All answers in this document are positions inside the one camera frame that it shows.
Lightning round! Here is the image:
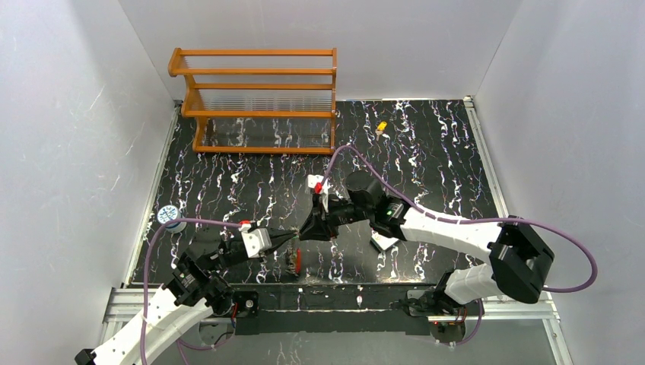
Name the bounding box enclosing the purple cable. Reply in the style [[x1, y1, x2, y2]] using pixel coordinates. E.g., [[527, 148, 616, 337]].
[[141, 217, 250, 365], [322, 144, 599, 347]]

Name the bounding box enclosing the orange wooden rack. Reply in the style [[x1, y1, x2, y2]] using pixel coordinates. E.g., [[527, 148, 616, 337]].
[[167, 47, 338, 155]]

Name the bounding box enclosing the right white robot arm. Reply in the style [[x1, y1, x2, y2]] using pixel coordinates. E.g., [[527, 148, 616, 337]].
[[299, 171, 554, 311]]

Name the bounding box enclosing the yellow tagged key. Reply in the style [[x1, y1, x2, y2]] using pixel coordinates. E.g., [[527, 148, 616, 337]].
[[375, 121, 389, 141]]

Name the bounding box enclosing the aluminium frame rail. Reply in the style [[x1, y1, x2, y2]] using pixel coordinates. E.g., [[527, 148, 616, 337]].
[[463, 95, 573, 364]]

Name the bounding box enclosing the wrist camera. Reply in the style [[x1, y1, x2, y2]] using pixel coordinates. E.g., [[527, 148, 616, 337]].
[[239, 221, 272, 259], [307, 174, 329, 212]]

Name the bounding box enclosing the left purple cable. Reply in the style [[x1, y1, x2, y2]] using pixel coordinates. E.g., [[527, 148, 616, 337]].
[[141, 217, 250, 365]]

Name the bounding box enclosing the blue white round tin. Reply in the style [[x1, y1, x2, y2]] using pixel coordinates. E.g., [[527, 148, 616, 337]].
[[157, 205, 187, 234]]

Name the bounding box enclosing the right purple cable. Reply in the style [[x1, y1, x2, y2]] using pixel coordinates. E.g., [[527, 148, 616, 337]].
[[322, 144, 599, 347]]

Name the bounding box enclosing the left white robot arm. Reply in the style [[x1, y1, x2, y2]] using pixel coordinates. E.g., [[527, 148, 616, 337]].
[[74, 225, 298, 364]]

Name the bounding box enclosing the white card box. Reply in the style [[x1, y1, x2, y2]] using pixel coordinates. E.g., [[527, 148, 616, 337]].
[[370, 232, 399, 252]]

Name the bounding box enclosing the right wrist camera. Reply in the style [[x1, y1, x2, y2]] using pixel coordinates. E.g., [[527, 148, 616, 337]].
[[307, 174, 329, 212]]

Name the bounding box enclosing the red white key ring bundle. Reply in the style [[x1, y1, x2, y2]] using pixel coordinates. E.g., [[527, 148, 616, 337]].
[[284, 244, 303, 277]]

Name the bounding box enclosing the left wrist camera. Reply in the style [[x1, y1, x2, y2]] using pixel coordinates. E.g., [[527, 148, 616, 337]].
[[239, 221, 272, 259]]

